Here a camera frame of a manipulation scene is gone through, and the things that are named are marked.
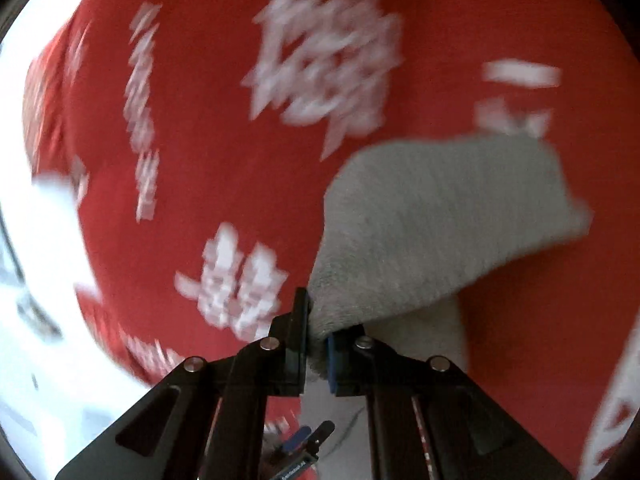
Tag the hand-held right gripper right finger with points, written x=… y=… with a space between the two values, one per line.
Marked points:
x=331 y=366

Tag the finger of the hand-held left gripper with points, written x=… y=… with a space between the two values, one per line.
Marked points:
x=291 y=444

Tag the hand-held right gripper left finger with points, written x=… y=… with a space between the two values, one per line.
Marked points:
x=296 y=345

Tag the grey fleece small garment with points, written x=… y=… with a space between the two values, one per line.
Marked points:
x=440 y=220

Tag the red blanket with white print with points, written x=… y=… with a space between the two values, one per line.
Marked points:
x=225 y=110

